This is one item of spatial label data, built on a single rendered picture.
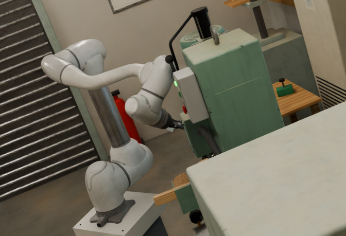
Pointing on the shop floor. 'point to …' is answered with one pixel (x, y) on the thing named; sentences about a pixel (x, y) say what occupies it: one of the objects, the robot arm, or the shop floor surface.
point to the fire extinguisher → (126, 118)
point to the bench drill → (279, 47)
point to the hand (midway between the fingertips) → (184, 130)
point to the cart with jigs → (294, 99)
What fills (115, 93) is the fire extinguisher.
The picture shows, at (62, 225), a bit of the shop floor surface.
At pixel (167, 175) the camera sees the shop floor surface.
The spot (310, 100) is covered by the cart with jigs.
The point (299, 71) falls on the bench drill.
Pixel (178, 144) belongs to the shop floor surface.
